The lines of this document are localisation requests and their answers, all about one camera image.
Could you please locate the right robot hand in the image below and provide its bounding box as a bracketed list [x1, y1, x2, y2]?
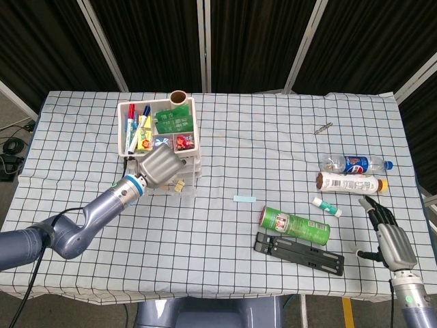
[353, 195, 418, 273]

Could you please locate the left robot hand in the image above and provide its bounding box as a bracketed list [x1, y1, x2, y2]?
[138, 143, 188, 189]

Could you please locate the clear plastic drawer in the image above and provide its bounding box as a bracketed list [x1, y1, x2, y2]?
[145, 169, 199, 198]

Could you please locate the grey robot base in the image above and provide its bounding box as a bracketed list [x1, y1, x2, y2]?
[135, 295, 284, 328]

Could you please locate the white plastic drawer organizer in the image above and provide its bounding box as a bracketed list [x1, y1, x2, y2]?
[117, 96, 202, 182]

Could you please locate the blue snack packet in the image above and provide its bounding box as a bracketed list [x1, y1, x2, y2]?
[153, 135, 173, 150]

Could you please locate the red snack packet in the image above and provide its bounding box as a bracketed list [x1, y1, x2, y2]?
[173, 133, 196, 151]

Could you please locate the yellow snack packet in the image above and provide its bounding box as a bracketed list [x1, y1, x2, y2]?
[136, 115, 154, 152]

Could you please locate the blue capped marker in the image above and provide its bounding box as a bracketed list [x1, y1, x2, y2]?
[128, 105, 152, 155]

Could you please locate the green packet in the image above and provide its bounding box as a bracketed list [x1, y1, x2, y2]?
[155, 115, 193, 135]
[154, 105, 191, 121]

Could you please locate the red capped marker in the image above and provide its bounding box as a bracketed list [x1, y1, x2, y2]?
[125, 103, 137, 137]

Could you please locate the cardboard tube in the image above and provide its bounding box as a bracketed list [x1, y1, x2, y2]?
[169, 90, 188, 107]

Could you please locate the white bottle yellow cap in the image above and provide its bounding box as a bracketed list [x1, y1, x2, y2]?
[315, 171, 389, 195]

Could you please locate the white green glue stick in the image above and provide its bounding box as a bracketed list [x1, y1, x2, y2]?
[311, 197, 343, 218]

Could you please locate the clear pepsi bottle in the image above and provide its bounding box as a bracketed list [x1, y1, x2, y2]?
[319, 154, 394, 174]

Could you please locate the checkered light blue tablecloth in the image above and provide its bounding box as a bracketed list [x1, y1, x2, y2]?
[0, 90, 437, 306]

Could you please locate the black folding stand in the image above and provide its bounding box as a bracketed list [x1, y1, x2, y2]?
[253, 231, 345, 276]

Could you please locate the green chips can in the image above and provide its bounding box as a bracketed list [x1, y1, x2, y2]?
[258, 206, 331, 247]

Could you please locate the white table leg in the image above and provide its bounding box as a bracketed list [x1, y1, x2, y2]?
[299, 294, 308, 328]

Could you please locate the black folding screen partition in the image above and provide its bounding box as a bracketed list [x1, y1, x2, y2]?
[0, 0, 437, 215]

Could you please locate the black power adapter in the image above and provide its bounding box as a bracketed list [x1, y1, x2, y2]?
[0, 154, 25, 182]

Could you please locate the black cable bundle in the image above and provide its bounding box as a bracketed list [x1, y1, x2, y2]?
[0, 119, 37, 156]

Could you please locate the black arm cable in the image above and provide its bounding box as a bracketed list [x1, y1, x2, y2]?
[8, 206, 86, 328]

